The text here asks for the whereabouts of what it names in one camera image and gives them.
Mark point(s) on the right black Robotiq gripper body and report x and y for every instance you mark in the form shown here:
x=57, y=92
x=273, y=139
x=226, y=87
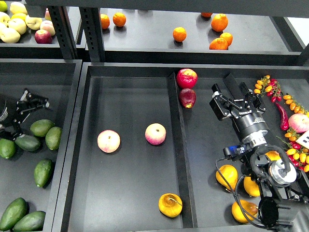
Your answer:
x=242, y=107

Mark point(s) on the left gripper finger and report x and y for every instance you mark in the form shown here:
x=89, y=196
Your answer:
x=30, y=102
x=17, y=120

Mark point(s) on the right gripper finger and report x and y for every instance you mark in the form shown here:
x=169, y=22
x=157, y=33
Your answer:
x=249, y=94
x=222, y=106

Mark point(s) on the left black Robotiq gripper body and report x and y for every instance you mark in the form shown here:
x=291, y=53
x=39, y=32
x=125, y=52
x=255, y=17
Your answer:
x=7, y=110

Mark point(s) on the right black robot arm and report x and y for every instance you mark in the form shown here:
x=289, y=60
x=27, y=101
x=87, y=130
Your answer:
x=284, y=190

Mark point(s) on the light green avocado top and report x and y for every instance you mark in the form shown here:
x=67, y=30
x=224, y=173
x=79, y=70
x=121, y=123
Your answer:
x=41, y=127

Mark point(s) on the dark green avocado middle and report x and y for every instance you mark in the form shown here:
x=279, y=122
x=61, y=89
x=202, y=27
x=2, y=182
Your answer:
x=28, y=143

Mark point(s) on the bright green avocado far left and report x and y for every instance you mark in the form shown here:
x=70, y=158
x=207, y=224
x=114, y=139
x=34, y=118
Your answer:
x=7, y=148

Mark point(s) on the yellow pear by divider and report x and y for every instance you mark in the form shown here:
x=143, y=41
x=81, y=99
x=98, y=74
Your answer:
x=273, y=155

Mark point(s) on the upper cherry tomato bunch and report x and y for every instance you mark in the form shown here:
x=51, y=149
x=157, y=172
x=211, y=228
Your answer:
x=270, y=87

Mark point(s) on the dark red apple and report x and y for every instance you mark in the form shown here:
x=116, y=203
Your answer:
x=187, y=97

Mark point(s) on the red chili pepper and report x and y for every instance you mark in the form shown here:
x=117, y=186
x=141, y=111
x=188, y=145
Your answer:
x=284, y=117

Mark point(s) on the bright red apple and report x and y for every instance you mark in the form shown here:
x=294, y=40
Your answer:
x=186, y=78

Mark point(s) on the orange cherry tomato bunch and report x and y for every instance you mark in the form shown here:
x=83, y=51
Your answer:
x=294, y=105

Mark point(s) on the black upper left shelf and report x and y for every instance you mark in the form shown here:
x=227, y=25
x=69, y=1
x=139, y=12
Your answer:
x=27, y=47

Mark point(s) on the black shelf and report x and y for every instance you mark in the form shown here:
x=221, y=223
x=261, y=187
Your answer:
x=147, y=38
x=27, y=47

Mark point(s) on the pink apple right tray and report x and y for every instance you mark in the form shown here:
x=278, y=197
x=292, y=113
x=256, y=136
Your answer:
x=299, y=123

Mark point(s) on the orange front right shelf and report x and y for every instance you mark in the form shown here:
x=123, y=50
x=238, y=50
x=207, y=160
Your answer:
x=218, y=44

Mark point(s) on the black left tray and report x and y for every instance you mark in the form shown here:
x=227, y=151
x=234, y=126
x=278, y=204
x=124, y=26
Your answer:
x=58, y=81

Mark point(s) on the orange behind front right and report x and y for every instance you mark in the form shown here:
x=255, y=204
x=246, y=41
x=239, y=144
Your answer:
x=228, y=37

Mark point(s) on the red apple upper shelf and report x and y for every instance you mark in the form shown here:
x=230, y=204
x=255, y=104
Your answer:
x=43, y=37

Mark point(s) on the white price label card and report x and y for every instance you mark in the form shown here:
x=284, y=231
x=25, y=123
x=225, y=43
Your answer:
x=303, y=140

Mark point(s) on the pale yellow apple front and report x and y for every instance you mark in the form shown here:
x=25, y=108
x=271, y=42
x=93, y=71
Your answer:
x=9, y=36

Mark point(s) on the pale yellow apple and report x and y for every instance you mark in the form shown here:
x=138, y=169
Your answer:
x=9, y=36
x=18, y=24
x=34, y=23

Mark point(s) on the pink apple centre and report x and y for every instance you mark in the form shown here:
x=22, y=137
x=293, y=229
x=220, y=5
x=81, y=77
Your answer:
x=155, y=134

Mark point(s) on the pink apple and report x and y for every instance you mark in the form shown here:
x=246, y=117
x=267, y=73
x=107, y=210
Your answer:
x=108, y=141
x=155, y=134

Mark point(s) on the lower cherry tomato bunch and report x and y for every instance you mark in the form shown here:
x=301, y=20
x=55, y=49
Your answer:
x=298, y=154

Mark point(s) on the pale yellow apple middle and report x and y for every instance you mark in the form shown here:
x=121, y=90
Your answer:
x=18, y=24

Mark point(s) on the pale yellow apple right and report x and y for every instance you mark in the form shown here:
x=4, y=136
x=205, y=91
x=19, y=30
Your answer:
x=34, y=23

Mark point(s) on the pink peach upper shelf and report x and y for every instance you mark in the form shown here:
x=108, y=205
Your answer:
x=48, y=26

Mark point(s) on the orange centre shelf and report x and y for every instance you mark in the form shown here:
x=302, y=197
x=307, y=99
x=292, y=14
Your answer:
x=179, y=34

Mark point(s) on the large orange top right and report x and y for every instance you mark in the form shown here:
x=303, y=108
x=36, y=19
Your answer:
x=219, y=22

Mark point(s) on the yellow lemon upper shelf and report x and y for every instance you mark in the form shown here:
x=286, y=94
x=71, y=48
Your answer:
x=19, y=16

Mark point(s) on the pink apple left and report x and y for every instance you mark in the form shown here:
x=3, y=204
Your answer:
x=108, y=141

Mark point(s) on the black upper right shelf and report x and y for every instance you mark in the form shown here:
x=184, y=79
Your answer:
x=147, y=38

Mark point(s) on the black perforated shelf post left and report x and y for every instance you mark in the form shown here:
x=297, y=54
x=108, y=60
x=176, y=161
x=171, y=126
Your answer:
x=61, y=23

